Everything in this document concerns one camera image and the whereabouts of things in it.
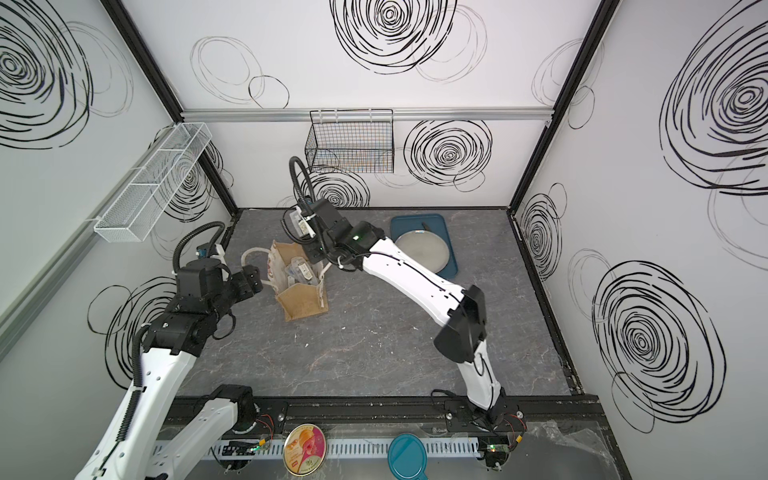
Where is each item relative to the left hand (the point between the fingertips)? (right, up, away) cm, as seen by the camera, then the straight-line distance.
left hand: (243, 273), depth 74 cm
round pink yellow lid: (+17, -39, -7) cm, 43 cm away
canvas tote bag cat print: (+7, -11, +17) cm, 22 cm away
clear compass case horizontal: (+9, -2, +18) cm, 20 cm away
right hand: (+17, +8, +2) cm, 19 cm away
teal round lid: (+40, -37, -11) cm, 56 cm away
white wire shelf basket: (-27, +15, -1) cm, 31 cm away
